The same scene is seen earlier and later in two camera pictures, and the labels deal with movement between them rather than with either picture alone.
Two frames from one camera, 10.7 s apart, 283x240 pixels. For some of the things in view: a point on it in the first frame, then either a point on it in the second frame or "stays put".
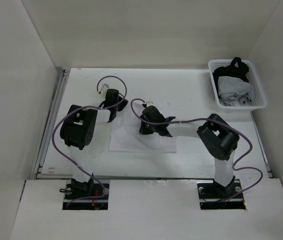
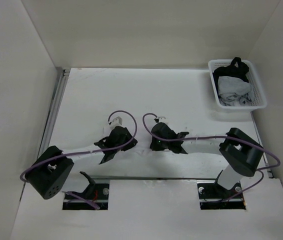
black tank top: (231, 70) stays put
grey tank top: (233, 92) stays put
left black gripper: (123, 104) -> (133, 142)
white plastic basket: (259, 98) stays put
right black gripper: (144, 131) -> (154, 146)
